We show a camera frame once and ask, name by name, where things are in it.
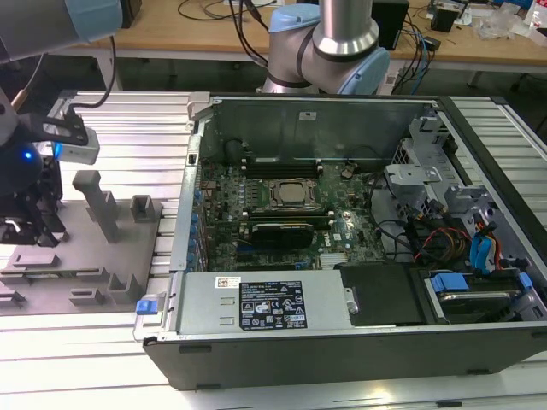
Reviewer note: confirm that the small black box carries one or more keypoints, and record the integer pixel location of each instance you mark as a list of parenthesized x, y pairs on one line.
[(444, 19)]

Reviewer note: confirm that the clear plastic bags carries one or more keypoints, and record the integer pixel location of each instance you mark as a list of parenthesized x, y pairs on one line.
[(500, 21)]

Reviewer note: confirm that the silver power supply with label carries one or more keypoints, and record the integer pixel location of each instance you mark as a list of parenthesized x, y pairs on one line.
[(205, 299)]

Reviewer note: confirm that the green motherboard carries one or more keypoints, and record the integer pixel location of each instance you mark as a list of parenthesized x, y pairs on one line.
[(342, 239)]

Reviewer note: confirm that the grey metal drive cage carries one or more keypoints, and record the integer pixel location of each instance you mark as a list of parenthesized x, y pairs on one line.
[(410, 175)]

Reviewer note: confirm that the red and white box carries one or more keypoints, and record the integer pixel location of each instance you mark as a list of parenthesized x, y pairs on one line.
[(539, 17)]

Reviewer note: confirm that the black plastic shroud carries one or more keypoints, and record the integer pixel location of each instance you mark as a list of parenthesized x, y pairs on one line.
[(380, 294)]

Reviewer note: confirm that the silver coin battery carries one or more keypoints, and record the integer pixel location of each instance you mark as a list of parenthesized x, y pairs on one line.
[(347, 172)]

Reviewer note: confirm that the grey parts rack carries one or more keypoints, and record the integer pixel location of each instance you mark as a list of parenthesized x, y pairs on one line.
[(85, 256)]

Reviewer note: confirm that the wide black box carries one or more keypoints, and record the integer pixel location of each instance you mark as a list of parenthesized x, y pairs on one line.
[(132, 13)]

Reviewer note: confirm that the blue case latch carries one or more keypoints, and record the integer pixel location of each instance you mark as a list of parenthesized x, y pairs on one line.
[(146, 307)]

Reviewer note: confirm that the hard disk in blue carrier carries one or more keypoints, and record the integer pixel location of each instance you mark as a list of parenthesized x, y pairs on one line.
[(448, 284)]

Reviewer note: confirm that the black graphics card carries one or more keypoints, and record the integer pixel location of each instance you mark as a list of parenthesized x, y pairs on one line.
[(282, 235)]

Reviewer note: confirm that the wooden desk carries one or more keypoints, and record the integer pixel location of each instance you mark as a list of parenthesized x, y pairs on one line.
[(171, 38)]

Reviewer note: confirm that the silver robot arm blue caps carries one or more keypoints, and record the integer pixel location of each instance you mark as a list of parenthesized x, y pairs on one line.
[(342, 25)]

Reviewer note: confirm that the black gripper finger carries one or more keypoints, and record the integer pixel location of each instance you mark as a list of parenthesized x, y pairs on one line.
[(10, 232), (45, 222)]

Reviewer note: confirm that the green RAM stick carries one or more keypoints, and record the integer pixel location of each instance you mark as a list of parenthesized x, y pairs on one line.
[(47, 277)]

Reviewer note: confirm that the tall black box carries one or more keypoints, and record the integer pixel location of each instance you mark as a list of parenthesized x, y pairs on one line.
[(391, 25)]

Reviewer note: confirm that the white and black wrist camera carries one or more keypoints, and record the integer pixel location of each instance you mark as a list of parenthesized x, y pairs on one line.
[(79, 149)]

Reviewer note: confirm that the silver chipset heatsink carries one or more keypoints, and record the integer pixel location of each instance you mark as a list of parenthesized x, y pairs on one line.
[(335, 260)]

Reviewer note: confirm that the small black adapter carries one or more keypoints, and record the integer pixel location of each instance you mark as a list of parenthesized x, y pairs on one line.
[(431, 44)]

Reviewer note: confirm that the installed RAM stick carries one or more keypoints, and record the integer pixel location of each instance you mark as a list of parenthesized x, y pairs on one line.
[(267, 159)]

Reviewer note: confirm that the black RAM slot bank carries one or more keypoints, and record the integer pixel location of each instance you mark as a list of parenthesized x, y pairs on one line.
[(286, 218), (282, 171)]

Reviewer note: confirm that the silver CPU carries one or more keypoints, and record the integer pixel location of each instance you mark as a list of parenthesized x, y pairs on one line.
[(292, 191)]

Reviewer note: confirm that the CPU socket metal frame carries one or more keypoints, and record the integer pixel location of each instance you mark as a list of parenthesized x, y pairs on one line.
[(315, 195)]

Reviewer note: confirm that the black open PC case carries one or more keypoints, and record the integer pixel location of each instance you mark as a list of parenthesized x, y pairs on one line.
[(342, 363)]

